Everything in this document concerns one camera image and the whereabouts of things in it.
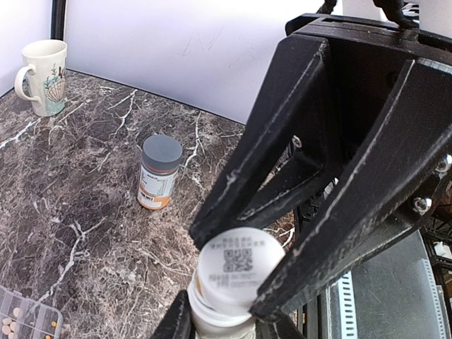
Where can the small white bottle cap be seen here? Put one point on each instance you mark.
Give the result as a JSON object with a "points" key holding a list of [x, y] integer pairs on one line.
{"points": [[233, 265]]}

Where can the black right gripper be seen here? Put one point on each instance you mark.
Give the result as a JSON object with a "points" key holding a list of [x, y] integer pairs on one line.
{"points": [[368, 58]]}

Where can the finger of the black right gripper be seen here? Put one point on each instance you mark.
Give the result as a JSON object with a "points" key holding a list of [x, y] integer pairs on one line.
{"points": [[388, 189], [290, 149]]}

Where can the cream ceramic mug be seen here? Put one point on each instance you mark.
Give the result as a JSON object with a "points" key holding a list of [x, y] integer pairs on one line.
{"points": [[41, 80]]}

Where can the black right frame post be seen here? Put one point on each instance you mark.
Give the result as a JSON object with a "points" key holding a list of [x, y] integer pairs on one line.
{"points": [[58, 19]]}

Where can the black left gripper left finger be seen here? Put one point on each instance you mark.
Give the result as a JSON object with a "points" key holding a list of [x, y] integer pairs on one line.
{"points": [[177, 322]]}

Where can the clear plastic pill organizer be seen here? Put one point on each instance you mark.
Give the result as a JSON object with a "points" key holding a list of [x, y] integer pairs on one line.
{"points": [[33, 314]]}

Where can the white slotted cable duct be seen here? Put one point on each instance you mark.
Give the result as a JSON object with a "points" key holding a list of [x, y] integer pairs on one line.
{"points": [[397, 300]]}

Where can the small yellow pills in organizer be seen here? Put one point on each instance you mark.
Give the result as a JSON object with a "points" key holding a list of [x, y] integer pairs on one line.
{"points": [[50, 329]]}

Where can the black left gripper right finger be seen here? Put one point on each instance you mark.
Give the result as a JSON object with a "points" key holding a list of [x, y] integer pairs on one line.
{"points": [[283, 329]]}

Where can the white pill bottle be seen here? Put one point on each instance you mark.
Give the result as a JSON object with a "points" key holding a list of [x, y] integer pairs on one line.
{"points": [[210, 324]]}

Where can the orange pill bottle grey cap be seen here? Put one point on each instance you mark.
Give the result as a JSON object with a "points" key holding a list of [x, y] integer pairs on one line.
{"points": [[160, 159]]}

